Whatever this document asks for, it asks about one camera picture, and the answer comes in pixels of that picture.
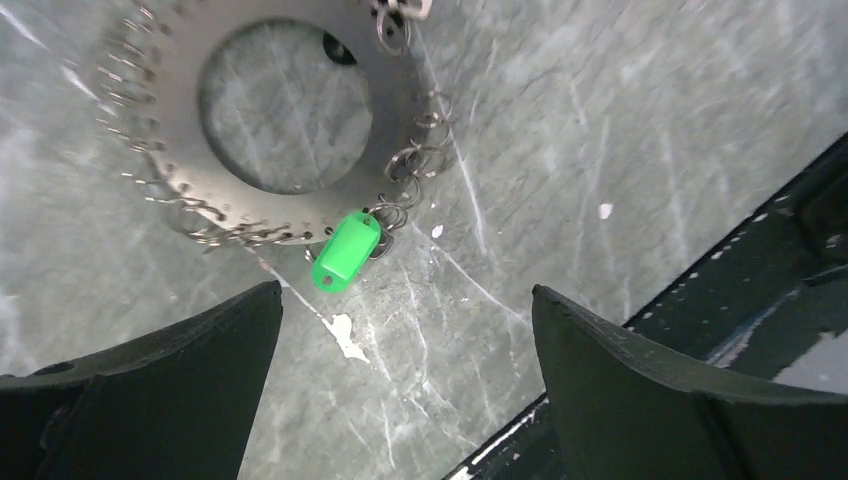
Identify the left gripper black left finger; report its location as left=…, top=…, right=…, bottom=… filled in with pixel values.
left=1, top=281, right=283, bottom=479

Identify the toothed metal sprocket ring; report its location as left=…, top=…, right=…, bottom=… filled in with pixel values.
left=92, top=0, right=458, bottom=264

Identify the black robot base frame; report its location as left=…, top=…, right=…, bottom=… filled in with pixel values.
left=443, top=132, right=848, bottom=480

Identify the green key tag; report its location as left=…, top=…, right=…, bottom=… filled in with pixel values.
left=306, top=203, right=395, bottom=293

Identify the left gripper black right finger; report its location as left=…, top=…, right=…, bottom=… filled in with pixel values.
left=532, top=285, right=847, bottom=479

